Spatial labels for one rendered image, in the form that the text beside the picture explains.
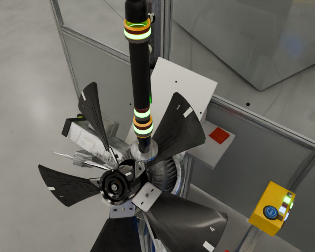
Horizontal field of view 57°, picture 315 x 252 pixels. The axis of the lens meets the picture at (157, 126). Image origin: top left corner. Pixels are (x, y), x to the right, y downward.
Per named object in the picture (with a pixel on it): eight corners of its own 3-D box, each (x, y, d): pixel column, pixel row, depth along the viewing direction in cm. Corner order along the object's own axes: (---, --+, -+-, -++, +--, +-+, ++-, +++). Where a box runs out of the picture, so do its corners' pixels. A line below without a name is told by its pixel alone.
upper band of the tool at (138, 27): (126, 30, 50) (125, 14, 48) (151, 30, 50) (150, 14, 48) (124, 45, 48) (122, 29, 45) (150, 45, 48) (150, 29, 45)
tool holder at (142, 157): (132, 134, 79) (129, 109, 71) (158, 134, 79) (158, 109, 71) (130, 162, 73) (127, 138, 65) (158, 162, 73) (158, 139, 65)
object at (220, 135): (217, 127, 156) (218, 125, 155) (230, 136, 152) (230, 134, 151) (208, 136, 153) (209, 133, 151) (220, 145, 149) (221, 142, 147)
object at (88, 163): (122, 175, 110) (54, 154, 125) (123, 169, 110) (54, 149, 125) (119, 176, 108) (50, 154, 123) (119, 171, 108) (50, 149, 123)
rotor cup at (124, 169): (118, 155, 107) (96, 161, 95) (153, 163, 100) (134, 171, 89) (115, 193, 109) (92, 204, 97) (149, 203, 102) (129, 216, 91)
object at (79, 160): (77, 163, 120) (78, 153, 119) (88, 166, 117) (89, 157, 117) (72, 164, 118) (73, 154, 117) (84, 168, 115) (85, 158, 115)
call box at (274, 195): (263, 192, 120) (271, 180, 112) (287, 206, 117) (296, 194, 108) (246, 223, 112) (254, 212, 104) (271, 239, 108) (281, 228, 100)
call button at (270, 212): (267, 206, 106) (268, 204, 105) (277, 212, 105) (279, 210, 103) (263, 214, 104) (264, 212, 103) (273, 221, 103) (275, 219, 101)
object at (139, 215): (140, 224, 123) (142, 209, 122) (153, 229, 121) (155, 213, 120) (130, 232, 116) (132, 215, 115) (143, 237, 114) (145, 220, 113)
